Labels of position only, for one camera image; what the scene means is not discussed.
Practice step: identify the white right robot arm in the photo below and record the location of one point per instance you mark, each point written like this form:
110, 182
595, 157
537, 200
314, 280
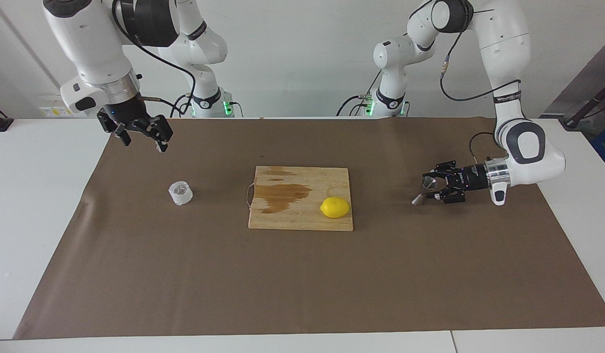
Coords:
94, 39

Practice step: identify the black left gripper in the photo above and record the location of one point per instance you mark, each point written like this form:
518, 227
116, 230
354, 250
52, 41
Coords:
471, 178

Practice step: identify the black pole stand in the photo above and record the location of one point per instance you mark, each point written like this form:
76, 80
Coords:
574, 120

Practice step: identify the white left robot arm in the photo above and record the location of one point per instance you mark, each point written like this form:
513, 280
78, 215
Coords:
508, 49

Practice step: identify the brown paper table mat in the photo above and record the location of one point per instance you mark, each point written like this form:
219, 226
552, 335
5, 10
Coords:
302, 284

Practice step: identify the wooden cutting board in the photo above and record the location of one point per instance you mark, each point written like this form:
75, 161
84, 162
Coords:
302, 215

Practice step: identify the clear faceted glass cup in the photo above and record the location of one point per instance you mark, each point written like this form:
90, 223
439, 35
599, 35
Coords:
181, 193

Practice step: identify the white wall socket box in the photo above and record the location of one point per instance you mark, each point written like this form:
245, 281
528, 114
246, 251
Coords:
52, 110

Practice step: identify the steel double jigger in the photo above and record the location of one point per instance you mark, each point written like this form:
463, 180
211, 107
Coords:
419, 200

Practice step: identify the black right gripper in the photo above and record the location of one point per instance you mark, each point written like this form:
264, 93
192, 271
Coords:
128, 113

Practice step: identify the yellow lemon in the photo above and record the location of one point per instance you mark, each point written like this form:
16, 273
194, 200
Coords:
335, 207

